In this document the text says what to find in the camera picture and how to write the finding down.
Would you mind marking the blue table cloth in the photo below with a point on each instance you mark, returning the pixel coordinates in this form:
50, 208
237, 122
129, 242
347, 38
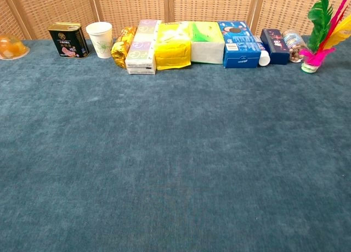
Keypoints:
175, 153

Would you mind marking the yellow tissue pack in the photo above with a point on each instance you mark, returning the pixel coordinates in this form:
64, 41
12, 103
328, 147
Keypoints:
172, 48

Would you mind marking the white purple tissue pack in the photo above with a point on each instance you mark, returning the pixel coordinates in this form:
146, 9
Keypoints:
141, 49

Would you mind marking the green white tissue pack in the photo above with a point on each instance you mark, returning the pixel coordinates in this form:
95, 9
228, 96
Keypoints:
207, 43

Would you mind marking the gold foil snack pack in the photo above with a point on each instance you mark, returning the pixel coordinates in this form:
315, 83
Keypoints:
122, 47

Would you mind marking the blue cookie box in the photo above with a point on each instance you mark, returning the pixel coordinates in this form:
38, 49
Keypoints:
239, 45

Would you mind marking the small white bottle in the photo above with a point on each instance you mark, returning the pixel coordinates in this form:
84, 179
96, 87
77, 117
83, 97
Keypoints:
263, 56

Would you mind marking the white paper cup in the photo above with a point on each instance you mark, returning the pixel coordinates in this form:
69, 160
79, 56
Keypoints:
100, 39

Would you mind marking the wicker folding screen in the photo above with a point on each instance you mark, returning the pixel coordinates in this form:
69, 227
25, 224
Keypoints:
175, 8

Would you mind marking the dark blue small box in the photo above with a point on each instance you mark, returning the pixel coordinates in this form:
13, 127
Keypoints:
275, 45

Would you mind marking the black luncheon meat tin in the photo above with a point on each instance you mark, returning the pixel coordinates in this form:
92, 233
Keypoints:
69, 40

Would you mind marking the clear jar of nuts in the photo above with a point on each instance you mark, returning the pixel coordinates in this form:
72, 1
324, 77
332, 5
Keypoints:
294, 45

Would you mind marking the colourful feather shuttlecock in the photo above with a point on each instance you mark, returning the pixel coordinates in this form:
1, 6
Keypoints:
319, 30

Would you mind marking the orange fruit jelly cup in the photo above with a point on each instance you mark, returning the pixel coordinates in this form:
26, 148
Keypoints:
11, 47

